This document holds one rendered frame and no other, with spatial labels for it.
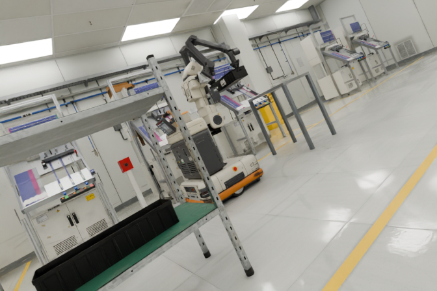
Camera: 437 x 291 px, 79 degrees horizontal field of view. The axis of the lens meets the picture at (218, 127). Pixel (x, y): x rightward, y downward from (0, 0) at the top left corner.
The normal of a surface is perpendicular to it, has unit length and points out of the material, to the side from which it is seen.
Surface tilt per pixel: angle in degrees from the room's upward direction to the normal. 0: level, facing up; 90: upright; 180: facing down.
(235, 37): 90
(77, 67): 90
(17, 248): 90
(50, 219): 90
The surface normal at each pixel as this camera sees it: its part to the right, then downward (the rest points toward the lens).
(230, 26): 0.50, -0.22
